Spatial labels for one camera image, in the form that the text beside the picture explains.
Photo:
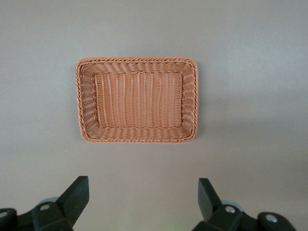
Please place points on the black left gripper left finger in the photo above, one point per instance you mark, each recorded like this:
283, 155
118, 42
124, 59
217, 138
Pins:
69, 199

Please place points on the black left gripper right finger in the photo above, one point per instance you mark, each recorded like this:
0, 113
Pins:
211, 204

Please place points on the brown wicker basket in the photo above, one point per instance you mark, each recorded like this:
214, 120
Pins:
137, 103

